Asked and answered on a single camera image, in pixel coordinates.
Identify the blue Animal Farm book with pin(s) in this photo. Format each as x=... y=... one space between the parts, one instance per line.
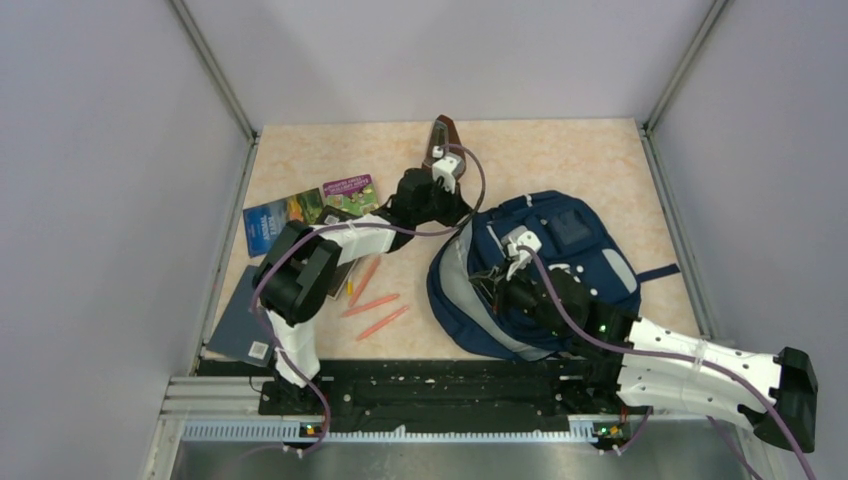
x=263 y=223

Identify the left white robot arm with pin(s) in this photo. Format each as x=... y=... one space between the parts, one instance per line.
x=291 y=284

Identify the purple green picture book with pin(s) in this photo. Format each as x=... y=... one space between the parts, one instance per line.
x=356 y=195

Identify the dark brown paperback book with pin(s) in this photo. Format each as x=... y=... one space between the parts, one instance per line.
x=331 y=215

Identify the navy blue backpack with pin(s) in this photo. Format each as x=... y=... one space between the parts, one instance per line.
x=573 y=239

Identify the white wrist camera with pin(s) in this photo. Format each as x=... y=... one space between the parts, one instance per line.
x=446 y=169
x=519 y=245

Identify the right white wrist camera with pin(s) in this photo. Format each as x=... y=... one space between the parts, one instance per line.
x=519 y=245

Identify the middle orange pen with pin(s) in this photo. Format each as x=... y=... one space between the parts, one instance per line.
x=370 y=305

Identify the dark blue notebook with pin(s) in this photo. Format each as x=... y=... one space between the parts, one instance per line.
x=239 y=335

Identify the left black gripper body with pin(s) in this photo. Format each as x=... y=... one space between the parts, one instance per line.
x=439 y=205

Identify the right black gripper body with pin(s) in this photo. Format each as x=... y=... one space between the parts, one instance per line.
x=520 y=292

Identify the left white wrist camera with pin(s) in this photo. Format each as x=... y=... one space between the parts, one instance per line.
x=446 y=169

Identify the brown wooden metronome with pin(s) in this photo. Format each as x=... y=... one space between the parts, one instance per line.
x=443 y=138

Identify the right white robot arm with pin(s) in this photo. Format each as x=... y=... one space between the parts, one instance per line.
x=646 y=365

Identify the aluminium frame rail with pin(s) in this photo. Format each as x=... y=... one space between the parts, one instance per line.
x=209 y=427

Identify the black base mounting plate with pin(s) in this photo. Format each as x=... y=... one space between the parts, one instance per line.
x=445 y=396

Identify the lower orange pen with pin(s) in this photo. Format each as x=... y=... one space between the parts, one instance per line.
x=382 y=323

